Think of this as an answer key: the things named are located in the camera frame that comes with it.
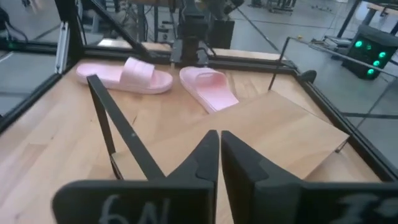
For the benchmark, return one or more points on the wooden shelf with black frame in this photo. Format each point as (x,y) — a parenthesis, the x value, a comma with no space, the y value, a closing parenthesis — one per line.
(264,130)

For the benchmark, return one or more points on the pink rubber slide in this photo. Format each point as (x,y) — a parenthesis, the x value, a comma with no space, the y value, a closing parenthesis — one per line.
(136,76)
(211,90)

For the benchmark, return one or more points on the silver aluminium extrusion post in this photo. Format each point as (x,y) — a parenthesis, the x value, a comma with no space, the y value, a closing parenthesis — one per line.
(62,46)

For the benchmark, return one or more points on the black computer tower with lights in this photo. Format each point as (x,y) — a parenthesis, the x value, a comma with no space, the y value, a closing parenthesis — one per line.
(370,53)

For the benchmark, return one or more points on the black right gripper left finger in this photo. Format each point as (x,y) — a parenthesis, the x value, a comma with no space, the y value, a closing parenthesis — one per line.
(140,202)

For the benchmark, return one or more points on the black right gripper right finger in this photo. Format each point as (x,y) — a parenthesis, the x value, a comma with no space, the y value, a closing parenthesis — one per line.
(280,202)

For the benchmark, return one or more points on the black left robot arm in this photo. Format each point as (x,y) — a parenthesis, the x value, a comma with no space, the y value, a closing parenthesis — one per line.
(192,34)

